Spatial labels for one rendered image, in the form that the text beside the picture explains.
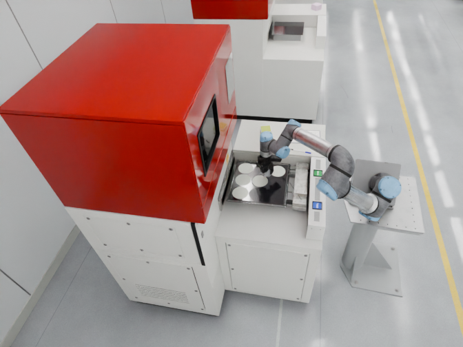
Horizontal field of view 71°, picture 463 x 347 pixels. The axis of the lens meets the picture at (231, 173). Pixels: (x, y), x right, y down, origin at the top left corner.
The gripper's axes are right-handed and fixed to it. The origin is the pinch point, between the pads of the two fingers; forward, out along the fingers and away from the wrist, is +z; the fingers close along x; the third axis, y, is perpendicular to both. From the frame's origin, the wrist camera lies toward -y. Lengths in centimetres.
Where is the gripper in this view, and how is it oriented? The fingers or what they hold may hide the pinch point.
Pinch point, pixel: (268, 175)
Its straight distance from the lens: 215.1
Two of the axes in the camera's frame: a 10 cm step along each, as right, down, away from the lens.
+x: 5.3, 5.8, -6.2
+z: 0.7, 6.9, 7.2
